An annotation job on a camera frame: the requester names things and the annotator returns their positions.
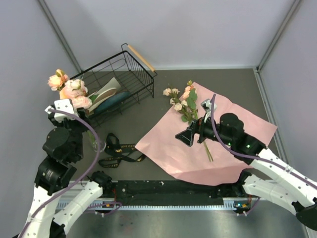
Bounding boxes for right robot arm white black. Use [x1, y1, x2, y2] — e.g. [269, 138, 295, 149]
[175, 113, 317, 230]

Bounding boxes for pale pink peony stem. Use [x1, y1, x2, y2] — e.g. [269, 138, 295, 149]
[60, 79, 92, 110]

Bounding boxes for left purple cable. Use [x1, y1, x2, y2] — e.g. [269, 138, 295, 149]
[17, 108, 123, 238]

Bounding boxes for cream plate in basket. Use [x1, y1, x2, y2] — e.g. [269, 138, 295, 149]
[88, 88, 117, 115]

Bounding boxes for black wire basket wooden handles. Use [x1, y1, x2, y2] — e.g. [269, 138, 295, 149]
[71, 43, 157, 127]

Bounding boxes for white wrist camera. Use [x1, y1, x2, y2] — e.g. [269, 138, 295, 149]
[45, 99, 78, 123]
[201, 99, 211, 122]

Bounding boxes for pink wrapping paper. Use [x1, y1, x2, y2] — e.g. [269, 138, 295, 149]
[136, 95, 277, 186]

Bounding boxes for grey slotted cable duct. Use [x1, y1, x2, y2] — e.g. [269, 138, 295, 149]
[56, 199, 252, 212]

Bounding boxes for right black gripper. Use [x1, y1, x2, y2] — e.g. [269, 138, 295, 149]
[175, 112, 233, 147]

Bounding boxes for small pink rose sprig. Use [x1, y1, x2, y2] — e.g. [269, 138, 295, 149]
[162, 86, 198, 124]

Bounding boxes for black ribbon gold lettering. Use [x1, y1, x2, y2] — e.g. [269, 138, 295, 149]
[98, 133, 147, 169]

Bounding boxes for dark teal plate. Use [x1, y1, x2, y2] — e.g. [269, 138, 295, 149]
[92, 91, 131, 115]

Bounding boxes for white plate in basket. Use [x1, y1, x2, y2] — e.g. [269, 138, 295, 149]
[88, 77, 121, 100]

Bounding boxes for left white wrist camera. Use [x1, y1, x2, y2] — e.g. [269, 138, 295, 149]
[45, 99, 78, 123]

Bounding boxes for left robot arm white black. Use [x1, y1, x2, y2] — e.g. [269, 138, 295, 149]
[17, 106, 112, 238]

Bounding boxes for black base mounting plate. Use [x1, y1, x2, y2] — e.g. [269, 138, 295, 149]
[112, 180, 242, 198]

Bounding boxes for eucalyptus pink flower sprig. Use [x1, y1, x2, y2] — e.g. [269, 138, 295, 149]
[182, 79, 214, 162]

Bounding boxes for peach rose flower stem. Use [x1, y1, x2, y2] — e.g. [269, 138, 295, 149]
[48, 69, 75, 99]

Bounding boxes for clear glass vase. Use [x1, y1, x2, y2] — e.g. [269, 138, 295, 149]
[92, 139, 106, 152]

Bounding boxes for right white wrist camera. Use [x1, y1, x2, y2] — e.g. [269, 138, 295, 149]
[201, 99, 211, 122]

